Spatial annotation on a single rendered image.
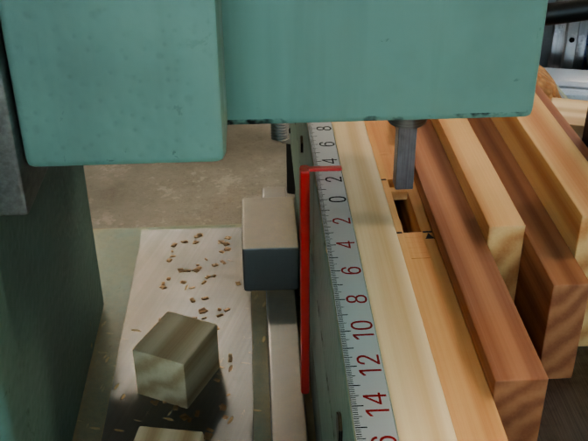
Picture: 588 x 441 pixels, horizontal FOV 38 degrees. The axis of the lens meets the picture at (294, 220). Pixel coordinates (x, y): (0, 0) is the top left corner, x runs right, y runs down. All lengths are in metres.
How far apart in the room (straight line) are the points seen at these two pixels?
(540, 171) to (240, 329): 0.24
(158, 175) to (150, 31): 2.20
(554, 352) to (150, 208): 2.02
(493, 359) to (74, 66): 0.19
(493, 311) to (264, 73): 0.14
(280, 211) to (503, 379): 0.32
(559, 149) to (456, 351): 0.14
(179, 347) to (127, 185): 1.98
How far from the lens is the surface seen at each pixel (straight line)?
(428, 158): 0.47
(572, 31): 1.26
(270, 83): 0.37
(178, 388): 0.52
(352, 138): 0.48
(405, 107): 0.38
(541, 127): 0.46
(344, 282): 0.35
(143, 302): 0.61
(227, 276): 0.63
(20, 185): 0.36
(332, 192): 0.41
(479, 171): 0.44
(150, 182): 2.49
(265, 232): 0.59
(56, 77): 0.34
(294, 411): 0.50
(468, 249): 0.39
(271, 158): 2.58
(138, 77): 0.33
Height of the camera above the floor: 1.16
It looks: 31 degrees down
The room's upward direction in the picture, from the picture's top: 1 degrees counter-clockwise
